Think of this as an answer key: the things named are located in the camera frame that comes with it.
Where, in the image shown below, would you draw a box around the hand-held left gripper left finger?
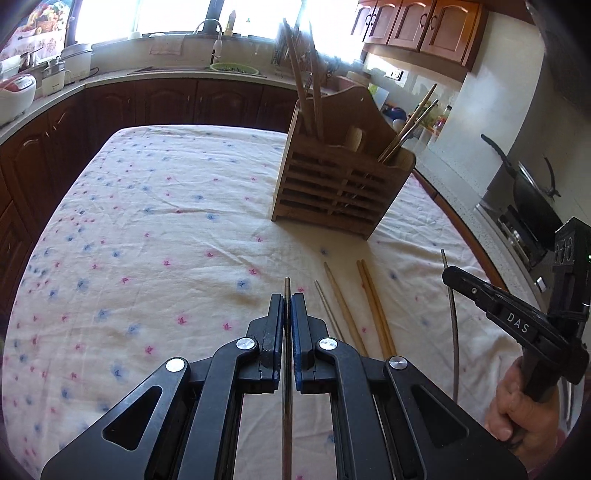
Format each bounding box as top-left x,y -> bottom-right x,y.
41,293 -> 285,480

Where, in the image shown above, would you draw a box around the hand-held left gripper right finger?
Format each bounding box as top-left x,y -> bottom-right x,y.
291,294 -> 528,480

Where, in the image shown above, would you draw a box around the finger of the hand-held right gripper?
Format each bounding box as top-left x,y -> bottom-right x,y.
441,266 -> 513,321

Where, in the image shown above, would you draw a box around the wooden utensil holder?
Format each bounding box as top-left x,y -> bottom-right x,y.
270,85 -> 416,241

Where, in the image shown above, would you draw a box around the person's right hand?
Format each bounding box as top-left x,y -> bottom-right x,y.
484,354 -> 570,452

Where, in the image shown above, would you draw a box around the gas stove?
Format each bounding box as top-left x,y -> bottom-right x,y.
480,203 -> 557,294

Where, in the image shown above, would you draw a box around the black wok with lid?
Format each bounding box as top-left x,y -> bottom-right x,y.
480,134 -> 563,250

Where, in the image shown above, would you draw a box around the floral white tablecloth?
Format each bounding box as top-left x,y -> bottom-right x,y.
0,124 -> 555,480

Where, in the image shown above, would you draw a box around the yellow condiment bottles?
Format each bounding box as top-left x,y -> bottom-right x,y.
431,105 -> 453,139

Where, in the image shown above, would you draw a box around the green cutting board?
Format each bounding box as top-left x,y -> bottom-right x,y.
368,84 -> 391,109

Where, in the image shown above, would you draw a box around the green basin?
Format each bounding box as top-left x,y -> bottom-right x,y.
210,62 -> 259,77

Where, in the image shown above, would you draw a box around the dish drying rack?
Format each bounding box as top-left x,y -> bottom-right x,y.
272,23 -> 338,77

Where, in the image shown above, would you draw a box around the kitchen faucet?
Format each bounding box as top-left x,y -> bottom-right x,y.
194,19 -> 225,65

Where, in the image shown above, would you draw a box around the tall white rice cooker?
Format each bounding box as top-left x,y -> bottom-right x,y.
60,43 -> 94,84

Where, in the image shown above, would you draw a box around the white food steamer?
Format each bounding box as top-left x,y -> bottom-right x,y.
39,58 -> 68,95

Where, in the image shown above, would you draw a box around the kitchen window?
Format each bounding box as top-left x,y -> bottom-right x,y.
69,0 -> 365,40

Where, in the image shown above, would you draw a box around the white pink rice cooker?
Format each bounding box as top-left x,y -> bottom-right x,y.
0,74 -> 38,125

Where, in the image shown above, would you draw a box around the wooden wall cabinets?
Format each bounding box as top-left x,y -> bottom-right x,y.
351,0 -> 489,70

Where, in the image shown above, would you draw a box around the fruit wall poster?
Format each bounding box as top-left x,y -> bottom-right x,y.
0,0 -> 77,61

